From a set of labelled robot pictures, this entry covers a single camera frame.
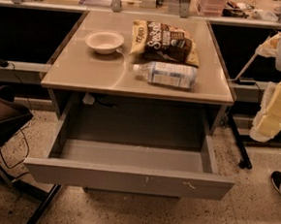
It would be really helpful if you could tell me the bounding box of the white rod with black base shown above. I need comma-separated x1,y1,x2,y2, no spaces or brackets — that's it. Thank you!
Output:
229,51,260,87

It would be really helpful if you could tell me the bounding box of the white bowl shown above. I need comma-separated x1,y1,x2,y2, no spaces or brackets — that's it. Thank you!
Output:
85,30,124,55

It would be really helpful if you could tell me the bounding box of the grey cabinet desk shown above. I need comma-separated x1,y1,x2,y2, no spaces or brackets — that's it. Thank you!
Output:
41,10,234,127

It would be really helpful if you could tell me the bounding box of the clear plastic water bottle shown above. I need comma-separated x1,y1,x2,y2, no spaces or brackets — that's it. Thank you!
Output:
133,61,198,89

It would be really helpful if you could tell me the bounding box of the pink plastic container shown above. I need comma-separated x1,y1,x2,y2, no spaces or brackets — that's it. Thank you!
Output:
196,0,227,16

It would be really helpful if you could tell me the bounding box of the black floor cable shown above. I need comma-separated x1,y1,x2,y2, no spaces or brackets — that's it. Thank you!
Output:
0,121,34,182

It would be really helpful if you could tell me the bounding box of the open grey top drawer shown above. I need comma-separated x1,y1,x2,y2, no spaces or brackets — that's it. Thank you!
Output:
25,97,234,200

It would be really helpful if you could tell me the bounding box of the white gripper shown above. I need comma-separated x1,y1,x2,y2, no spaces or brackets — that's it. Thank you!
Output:
249,32,281,143

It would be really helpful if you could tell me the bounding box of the brown chip bag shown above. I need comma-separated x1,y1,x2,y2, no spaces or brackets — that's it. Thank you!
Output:
131,19,199,67

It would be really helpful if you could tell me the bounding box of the black table leg stand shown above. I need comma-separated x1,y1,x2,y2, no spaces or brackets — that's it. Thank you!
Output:
228,113,252,170

